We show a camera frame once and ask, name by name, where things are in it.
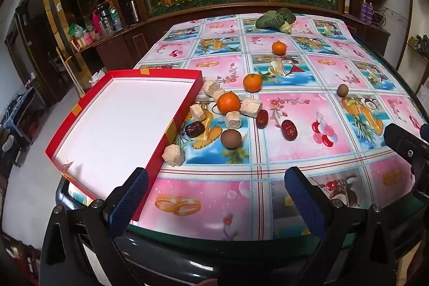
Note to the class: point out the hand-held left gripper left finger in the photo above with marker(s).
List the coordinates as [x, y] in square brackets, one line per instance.
[129, 202]

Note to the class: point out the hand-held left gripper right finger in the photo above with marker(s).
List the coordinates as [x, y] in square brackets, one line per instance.
[305, 202]

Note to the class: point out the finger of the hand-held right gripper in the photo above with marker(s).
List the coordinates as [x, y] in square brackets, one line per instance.
[400, 141]
[425, 131]

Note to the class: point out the red shallow cardboard box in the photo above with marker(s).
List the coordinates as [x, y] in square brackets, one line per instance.
[110, 135]

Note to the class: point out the dried red date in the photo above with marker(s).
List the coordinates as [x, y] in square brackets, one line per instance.
[289, 129]
[262, 118]
[193, 130]

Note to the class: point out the small brown longan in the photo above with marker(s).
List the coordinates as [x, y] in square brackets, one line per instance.
[342, 90]

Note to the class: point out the orange mandarin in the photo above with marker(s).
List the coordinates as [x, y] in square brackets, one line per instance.
[279, 48]
[228, 101]
[252, 82]

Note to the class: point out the pink printed tablecloth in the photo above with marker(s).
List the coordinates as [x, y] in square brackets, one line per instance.
[301, 152]

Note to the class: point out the beige fibrous chunk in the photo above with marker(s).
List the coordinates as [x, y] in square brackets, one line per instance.
[197, 111]
[233, 119]
[219, 95]
[251, 106]
[173, 154]
[209, 86]

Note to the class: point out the large brown longan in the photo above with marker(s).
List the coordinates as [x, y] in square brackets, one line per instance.
[231, 138]

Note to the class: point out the white plastic bag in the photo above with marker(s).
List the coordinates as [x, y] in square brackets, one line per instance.
[97, 76]

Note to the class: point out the purple bottle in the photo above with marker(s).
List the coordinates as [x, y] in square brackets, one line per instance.
[371, 11]
[364, 9]

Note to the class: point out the dark wooden cabinet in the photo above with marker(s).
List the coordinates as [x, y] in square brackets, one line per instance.
[134, 38]

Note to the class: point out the pink cup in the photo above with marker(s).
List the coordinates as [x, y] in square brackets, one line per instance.
[87, 38]

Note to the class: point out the green leafy cabbage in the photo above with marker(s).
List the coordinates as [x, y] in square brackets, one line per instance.
[273, 19]

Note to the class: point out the green packet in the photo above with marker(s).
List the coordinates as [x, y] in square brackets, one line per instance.
[75, 29]

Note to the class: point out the steel thermos flask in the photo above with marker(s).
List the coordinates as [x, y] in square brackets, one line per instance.
[105, 19]

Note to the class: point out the black thermos flask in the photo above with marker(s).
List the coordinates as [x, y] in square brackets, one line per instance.
[133, 9]

